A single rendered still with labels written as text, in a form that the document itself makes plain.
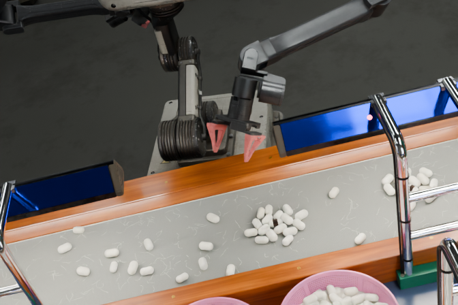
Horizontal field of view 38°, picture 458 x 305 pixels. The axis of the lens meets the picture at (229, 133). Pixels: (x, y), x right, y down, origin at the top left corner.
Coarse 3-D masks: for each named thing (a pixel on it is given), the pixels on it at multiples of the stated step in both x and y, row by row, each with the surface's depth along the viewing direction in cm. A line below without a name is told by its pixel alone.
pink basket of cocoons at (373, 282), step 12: (312, 276) 152; (324, 276) 153; (336, 276) 152; (348, 276) 152; (360, 276) 150; (300, 288) 152; (312, 288) 153; (324, 288) 154; (360, 288) 152; (372, 288) 149; (384, 288) 146; (288, 300) 150; (300, 300) 152; (384, 300) 147; (396, 300) 143
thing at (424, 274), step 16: (448, 80) 140; (368, 96) 143; (384, 112) 136; (384, 128) 134; (400, 144) 130; (400, 160) 130; (400, 176) 133; (400, 192) 136; (416, 192) 138; (432, 192) 138; (448, 192) 138; (400, 208) 140; (400, 224) 143; (448, 224) 145; (400, 240) 147; (400, 256) 150; (400, 272) 155; (416, 272) 154; (432, 272) 153; (400, 288) 155
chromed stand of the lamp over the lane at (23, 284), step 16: (0, 192) 144; (0, 208) 138; (0, 224) 135; (0, 240) 133; (0, 256) 134; (16, 272) 138; (0, 288) 142; (16, 288) 141; (32, 288) 142; (32, 304) 144
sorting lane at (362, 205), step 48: (432, 144) 181; (240, 192) 182; (288, 192) 178; (384, 192) 171; (48, 240) 183; (96, 240) 179; (192, 240) 172; (240, 240) 169; (336, 240) 162; (48, 288) 170; (96, 288) 167; (144, 288) 164
